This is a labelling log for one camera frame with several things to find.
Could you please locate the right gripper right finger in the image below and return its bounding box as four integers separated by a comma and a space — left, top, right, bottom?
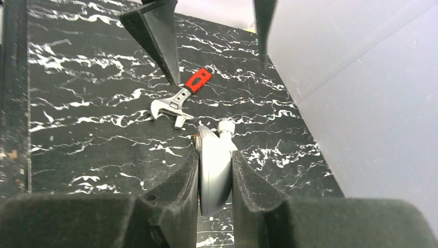
232, 151, 437, 247

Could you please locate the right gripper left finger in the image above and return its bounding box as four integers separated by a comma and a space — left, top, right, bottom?
1, 151, 199, 247

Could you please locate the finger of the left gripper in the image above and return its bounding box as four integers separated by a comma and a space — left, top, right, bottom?
253, 0, 277, 69
119, 0, 181, 85

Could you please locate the white remote control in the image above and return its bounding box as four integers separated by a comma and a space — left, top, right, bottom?
195, 126, 238, 216

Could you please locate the white plastic pipe fitting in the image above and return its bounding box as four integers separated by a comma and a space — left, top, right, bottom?
217, 120, 236, 141

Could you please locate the red handled adjustable wrench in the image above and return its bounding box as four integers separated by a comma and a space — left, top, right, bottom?
149, 66, 214, 129

